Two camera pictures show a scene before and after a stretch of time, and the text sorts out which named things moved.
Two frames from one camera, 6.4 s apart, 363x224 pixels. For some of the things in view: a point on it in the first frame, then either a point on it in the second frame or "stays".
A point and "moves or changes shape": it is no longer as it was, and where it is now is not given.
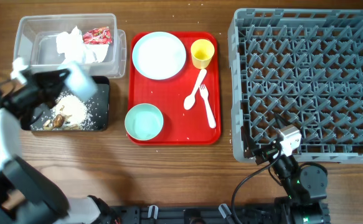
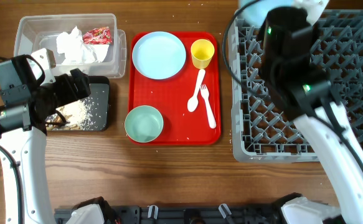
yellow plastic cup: [203, 51] stays
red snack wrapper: [97, 36] stays
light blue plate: [159, 55] stays
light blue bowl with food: [80, 81] moves or changes shape
